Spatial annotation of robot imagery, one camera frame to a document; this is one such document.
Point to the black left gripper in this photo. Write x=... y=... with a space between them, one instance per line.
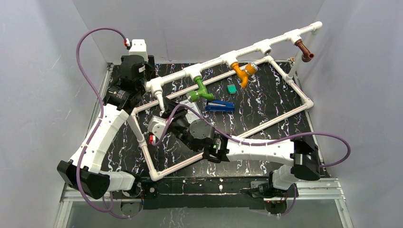
x=152 y=69

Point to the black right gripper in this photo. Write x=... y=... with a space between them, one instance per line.
x=169 y=105

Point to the white plastic faucet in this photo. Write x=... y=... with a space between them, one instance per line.
x=160 y=98

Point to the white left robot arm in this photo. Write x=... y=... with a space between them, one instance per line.
x=83 y=169

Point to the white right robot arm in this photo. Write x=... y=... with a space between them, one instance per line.
x=298 y=156

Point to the white plastic package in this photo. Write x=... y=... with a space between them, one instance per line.
x=191 y=116

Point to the green plastic faucet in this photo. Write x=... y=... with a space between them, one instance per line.
x=201 y=92

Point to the blue stapler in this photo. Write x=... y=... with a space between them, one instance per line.
x=219 y=106

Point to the teal small box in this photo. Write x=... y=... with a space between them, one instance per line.
x=231 y=89

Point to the orange plastic faucet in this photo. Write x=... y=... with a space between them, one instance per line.
x=244 y=74

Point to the brown plastic faucet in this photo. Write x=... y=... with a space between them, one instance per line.
x=307 y=55

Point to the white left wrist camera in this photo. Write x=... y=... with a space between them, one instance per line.
x=136 y=47

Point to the black metal base rail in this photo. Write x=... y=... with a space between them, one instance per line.
x=240 y=192

